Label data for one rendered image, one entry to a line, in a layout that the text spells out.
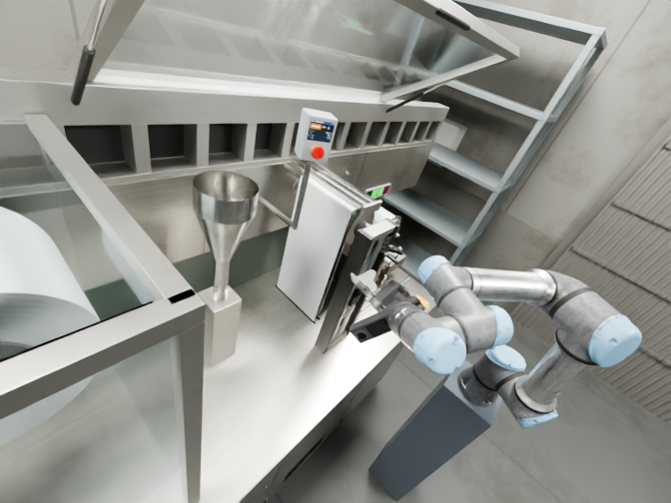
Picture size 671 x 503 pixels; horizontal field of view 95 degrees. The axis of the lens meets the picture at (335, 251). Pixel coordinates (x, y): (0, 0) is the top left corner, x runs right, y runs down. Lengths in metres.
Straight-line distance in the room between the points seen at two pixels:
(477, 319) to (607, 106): 2.73
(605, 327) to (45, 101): 1.22
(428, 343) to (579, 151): 2.80
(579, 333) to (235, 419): 0.93
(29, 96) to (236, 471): 0.93
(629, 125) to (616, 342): 2.44
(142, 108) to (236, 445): 0.88
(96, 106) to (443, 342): 0.80
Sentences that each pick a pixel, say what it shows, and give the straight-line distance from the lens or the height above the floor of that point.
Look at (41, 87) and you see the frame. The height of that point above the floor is 1.64.
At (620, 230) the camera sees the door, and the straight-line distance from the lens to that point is 3.27.
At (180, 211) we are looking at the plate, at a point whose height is 1.33.
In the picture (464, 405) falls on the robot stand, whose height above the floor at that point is 0.89.
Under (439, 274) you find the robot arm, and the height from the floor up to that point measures 1.52.
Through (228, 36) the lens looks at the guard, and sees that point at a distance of 0.70.
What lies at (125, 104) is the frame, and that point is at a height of 1.62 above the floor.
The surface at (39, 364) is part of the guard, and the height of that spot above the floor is 1.60.
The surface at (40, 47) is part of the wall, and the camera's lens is 2.00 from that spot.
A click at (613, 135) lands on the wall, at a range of 3.21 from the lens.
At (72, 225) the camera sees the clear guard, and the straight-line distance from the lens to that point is 0.51.
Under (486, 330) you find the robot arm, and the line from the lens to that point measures 0.62.
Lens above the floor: 1.87
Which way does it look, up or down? 35 degrees down
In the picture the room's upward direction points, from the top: 19 degrees clockwise
